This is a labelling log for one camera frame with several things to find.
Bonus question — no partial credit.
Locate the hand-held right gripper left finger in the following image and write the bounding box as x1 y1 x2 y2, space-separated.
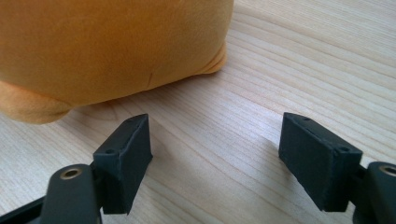
92 113 154 216

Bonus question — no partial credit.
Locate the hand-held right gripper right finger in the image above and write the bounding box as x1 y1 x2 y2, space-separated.
277 112 364 213

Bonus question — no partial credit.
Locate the orange plush toy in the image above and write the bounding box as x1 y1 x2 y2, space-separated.
0 0 235 125

